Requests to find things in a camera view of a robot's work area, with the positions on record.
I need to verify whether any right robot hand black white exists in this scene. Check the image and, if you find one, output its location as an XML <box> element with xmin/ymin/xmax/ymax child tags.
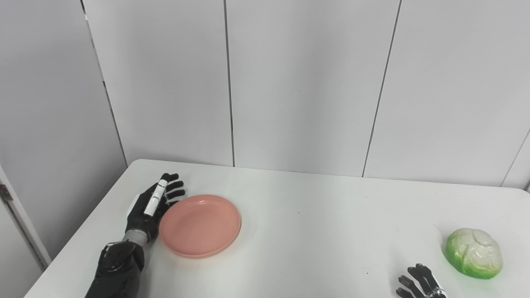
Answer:
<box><xmin>395</xmin><ymin>263</ymin><xmax>448</xmax><ymax>298</ymax></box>

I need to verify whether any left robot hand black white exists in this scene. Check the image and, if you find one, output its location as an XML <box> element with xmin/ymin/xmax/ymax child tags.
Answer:
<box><xmin>125</xmin><ymin>173</ymin><xmax>186</xmax><ymax>245</ymax></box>

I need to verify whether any pink round plate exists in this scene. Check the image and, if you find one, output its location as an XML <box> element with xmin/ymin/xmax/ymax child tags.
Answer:
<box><xmin>159</xmin><ymin>195</ymin><xmax>242</xmax><ymax>259</ymax></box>

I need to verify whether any green white cabbage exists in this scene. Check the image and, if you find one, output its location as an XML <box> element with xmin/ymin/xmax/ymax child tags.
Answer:
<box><xmin>445</xmin><ymin>228</ymin><xmax>504</xmax><ymax>279</ymax></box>

